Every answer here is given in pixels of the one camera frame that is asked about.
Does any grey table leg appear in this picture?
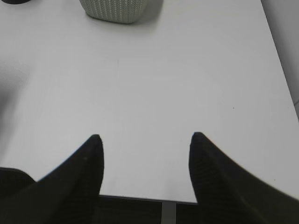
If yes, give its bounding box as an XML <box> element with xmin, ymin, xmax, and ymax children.
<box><xmin>161</xmin><ymin>202</ymin><xmax>176</xmax><ymax>224</ymax></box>

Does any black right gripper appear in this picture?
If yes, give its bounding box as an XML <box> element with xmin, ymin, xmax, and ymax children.
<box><xmin>0</xmin><ymin>134</ymin><xmax>104</xmax><ymax>224</ymax></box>

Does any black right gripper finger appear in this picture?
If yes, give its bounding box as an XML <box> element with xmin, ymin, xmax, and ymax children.
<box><xmin>188</xmin><ymin>132</ymin><xmax>299</xmax><ymax>224</ymax></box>

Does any black mesh pen holder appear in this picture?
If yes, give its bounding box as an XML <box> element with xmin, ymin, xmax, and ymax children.
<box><xmin>1</xmin><ymin>0</ymin><xmax>30</xmax><ymax>5</ymax></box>

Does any pale green woven plastic basket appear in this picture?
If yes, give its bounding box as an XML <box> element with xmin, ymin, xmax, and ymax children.
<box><xmin>80</xmin><ymin>0</ymin><xmax>163</xmax><ymax>24</ymax></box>

